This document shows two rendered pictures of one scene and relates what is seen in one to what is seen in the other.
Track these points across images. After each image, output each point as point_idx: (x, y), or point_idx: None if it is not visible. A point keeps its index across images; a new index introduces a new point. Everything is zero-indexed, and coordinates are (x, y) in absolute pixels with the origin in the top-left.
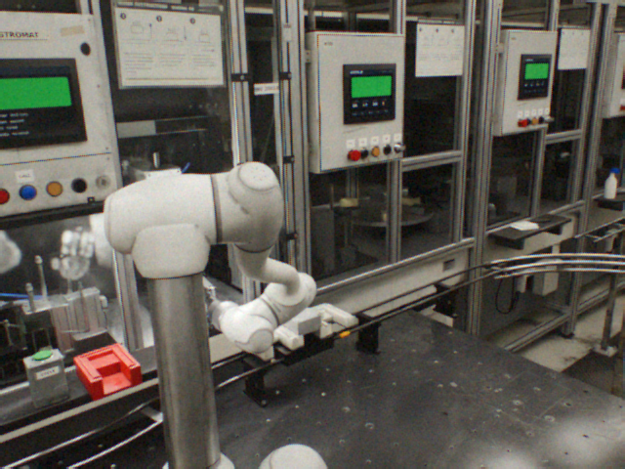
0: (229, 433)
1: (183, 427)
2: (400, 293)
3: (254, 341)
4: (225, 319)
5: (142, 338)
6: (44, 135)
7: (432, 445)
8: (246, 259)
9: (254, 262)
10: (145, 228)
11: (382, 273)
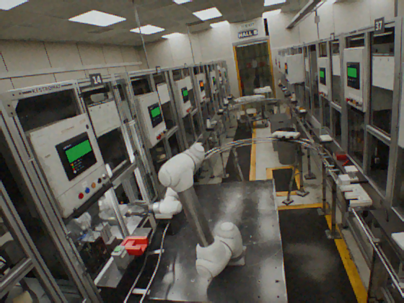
0: (173, 247)
1: (205, 230)
2: None
3: (179, 208)
4: (161, 208)
5: (128, 231)
6: (87, 164)
7: (230, 214)
8: None
9: None
10: (181, 174)
11: None
